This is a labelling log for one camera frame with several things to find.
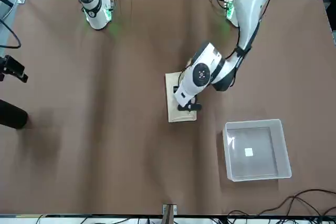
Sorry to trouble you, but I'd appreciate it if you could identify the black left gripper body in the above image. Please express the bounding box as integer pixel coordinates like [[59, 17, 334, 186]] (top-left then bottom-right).
[[177, 97, 203, 112]]

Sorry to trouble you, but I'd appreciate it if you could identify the cream-colored tablecloth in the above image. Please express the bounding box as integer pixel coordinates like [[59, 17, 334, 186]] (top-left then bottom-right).
[[164, 71, 198, 123]]

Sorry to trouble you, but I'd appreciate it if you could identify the clear plastic box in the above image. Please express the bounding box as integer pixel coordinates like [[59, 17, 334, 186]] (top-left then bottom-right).
[[222, 119, 292, 182]]

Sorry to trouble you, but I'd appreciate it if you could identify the black vase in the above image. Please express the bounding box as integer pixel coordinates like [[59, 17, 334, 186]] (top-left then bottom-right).
[[0, 99, 29, 130]]

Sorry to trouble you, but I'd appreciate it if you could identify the aluminium frame post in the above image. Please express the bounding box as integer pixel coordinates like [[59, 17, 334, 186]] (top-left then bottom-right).
[[162, 203, 177, 224]]

